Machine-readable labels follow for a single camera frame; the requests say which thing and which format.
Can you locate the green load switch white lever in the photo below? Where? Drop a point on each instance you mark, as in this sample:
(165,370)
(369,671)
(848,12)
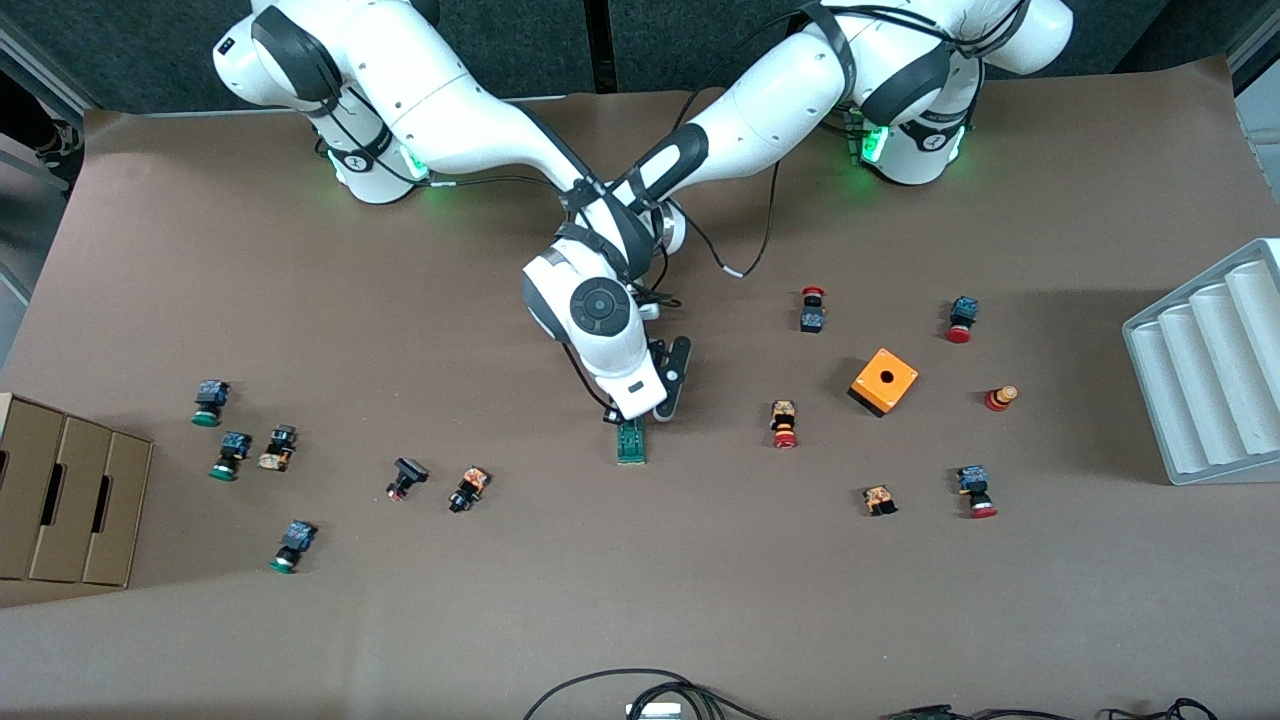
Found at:
(630,445)

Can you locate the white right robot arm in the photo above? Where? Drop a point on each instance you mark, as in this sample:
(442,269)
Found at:
(450,100)

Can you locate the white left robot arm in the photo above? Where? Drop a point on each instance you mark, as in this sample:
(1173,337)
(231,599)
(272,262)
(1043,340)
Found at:
(780,100)

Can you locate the red mushroom button orange block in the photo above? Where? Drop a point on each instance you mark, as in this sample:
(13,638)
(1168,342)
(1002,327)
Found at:
(783,415)

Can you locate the red push button blue block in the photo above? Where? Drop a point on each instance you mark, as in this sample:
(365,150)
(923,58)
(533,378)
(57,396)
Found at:
(812,320)
(972,480)
(963,310)

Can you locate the black square push button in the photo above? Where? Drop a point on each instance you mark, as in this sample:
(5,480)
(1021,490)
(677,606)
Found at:
(410,468)

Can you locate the orange contact block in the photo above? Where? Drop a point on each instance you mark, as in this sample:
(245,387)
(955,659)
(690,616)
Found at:
(879,497)

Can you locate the small white device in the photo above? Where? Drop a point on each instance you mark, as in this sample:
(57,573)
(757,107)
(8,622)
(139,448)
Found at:
(652,711)

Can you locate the red orange small knob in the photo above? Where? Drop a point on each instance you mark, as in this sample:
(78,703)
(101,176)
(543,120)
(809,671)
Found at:
(997,400)

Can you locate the green mushroom push button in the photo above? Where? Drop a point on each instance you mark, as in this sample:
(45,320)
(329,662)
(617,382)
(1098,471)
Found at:
(235,443)
(212,392)
(298,535)

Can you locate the grey ribbed plastic tray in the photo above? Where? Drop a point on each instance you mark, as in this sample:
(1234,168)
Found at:
(1200,380)

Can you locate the brown cardboard box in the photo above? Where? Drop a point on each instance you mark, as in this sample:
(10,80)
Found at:
(70,500)

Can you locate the black white shoe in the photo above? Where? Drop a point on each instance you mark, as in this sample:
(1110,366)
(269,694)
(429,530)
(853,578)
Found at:
(62,142)

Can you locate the black selector switch orange block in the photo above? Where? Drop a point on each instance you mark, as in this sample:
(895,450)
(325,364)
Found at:
(280,440)
(470,485)

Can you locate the orange button enclosure box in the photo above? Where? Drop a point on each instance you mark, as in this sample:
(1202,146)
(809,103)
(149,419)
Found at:
(895,390)

